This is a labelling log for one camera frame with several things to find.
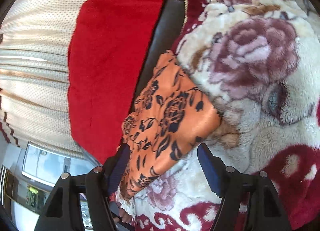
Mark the person's left hand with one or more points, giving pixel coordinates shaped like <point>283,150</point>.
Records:
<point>124,217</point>

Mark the beige dotted curtain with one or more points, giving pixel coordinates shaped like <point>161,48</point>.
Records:
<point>37,58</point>

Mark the floral plush blanket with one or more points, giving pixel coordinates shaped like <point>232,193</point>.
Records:
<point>250,58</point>

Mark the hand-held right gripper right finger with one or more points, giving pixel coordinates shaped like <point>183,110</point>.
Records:
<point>210,171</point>

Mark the red cloth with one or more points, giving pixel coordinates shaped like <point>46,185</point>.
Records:
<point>107,58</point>

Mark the display shelf cabinet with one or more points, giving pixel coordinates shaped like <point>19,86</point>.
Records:
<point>12,186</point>

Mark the orange floral shirt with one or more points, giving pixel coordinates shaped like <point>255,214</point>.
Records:
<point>170,120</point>

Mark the dark brown leather sofa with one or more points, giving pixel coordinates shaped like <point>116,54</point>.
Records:
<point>167,25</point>

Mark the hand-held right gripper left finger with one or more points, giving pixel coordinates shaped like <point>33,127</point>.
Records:
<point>120,166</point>

